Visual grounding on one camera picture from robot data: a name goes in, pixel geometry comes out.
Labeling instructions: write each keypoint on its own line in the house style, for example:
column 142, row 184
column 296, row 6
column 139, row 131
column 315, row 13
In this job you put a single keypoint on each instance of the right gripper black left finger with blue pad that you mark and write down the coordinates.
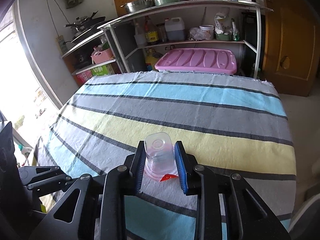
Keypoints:
column 94, row 206

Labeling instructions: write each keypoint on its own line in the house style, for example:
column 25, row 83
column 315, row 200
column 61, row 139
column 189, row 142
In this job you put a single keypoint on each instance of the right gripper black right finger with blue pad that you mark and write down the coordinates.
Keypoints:
column 227, row 206

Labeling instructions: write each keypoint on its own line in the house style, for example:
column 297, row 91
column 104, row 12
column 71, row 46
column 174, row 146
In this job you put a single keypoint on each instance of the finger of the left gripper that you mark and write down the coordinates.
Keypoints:
column 33, row 174
column 41, row 185

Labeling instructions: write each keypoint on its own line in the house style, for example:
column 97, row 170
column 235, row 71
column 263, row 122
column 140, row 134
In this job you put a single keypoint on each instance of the white round trash bin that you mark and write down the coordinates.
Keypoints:
column 305, row 223

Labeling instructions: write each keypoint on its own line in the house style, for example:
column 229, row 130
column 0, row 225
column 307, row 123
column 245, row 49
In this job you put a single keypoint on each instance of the metal kitchen shelf rack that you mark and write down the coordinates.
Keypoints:
column 137, row 40

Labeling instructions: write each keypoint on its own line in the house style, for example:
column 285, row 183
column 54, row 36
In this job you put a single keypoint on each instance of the striped table cloth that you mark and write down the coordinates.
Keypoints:
column 229, row 123

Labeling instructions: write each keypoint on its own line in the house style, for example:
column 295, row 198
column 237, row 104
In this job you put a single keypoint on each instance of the pink plastic basket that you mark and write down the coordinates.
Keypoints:
column 102, row 56

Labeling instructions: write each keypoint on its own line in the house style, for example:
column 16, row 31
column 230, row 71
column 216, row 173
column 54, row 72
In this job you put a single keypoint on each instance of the black pots on stove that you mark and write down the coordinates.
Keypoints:
column 83, row 23

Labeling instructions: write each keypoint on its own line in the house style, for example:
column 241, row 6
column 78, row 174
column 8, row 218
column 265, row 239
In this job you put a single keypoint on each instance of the pink storage box lid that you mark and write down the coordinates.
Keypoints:
column 202, row 60

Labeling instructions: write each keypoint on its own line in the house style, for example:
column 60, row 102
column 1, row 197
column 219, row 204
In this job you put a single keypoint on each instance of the wooden door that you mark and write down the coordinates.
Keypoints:
column 291, row 55

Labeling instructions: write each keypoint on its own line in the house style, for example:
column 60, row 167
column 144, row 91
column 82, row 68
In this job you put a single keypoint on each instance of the soy sauce bottle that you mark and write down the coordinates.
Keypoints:
column 150, row 31

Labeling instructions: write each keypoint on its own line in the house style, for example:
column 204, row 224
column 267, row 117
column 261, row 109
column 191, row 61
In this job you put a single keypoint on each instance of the steel mixing bowl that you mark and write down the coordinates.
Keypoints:
column 137, row 5

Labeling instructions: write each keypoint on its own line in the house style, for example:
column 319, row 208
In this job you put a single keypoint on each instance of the white oil jug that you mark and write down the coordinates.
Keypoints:
column 175, row 29

